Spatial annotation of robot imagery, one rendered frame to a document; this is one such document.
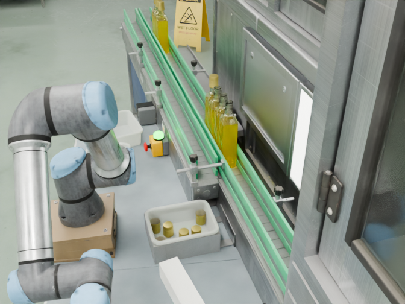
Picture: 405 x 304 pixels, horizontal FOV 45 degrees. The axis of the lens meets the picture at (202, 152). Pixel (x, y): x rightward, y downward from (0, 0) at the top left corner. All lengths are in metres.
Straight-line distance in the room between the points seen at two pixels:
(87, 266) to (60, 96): 0.38
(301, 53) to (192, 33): 3.70
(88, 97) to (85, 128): 0.07
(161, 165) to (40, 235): 0.99
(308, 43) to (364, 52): 0.90
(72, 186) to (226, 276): 0.56
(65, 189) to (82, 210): 0.10
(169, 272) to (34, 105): 0.65
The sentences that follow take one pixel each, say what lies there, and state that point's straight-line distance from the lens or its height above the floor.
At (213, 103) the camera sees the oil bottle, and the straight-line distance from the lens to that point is 1.77.
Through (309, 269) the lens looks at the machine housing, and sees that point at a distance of 0.68.
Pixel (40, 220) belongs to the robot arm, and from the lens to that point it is 1.13.
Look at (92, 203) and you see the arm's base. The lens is 1.61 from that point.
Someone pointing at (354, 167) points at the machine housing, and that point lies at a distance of 0.56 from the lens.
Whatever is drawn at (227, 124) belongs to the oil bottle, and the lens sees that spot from 1.67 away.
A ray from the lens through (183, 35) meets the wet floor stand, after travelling 5.10.
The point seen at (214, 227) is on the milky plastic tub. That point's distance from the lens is 1.60.
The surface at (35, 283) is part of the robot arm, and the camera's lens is 1.12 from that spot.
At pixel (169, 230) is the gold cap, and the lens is 1.64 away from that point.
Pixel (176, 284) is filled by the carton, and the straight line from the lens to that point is 1.47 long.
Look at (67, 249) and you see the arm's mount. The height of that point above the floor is 0.80.
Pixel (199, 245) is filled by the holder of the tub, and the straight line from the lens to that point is 1.60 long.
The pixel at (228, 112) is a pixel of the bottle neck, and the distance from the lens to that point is 1.67.
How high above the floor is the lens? 1.92
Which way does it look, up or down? 34 degrees down
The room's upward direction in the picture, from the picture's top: straight up
